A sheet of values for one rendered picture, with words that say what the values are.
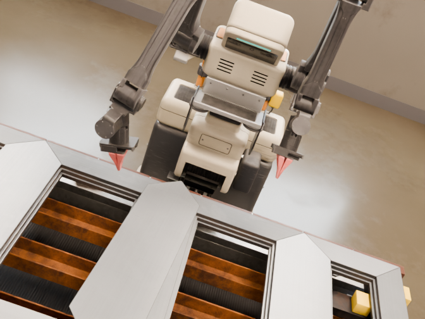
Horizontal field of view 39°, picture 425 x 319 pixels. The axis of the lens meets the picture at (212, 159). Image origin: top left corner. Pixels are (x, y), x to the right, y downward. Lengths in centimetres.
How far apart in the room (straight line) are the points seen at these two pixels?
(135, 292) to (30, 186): 46
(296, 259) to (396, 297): 33
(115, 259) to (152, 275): 11
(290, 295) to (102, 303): 54
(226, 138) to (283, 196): 151
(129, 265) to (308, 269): 55
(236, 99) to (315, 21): 312
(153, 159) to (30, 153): 84
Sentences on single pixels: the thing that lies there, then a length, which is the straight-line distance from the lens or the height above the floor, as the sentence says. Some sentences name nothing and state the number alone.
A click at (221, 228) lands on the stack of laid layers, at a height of 83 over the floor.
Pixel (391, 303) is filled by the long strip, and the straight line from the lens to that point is 193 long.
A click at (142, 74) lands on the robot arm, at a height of 125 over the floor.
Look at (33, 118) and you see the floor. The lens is 368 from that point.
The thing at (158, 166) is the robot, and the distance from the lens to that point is 267.
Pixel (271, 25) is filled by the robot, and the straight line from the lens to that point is 202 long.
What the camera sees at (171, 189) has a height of 85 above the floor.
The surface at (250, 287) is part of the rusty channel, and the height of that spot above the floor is 72.
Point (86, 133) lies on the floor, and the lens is 365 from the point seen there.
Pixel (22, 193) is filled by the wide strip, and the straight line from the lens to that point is 178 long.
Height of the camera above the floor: 198
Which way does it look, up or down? 32 degrees down
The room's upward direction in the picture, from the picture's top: 21 degrees clockwise
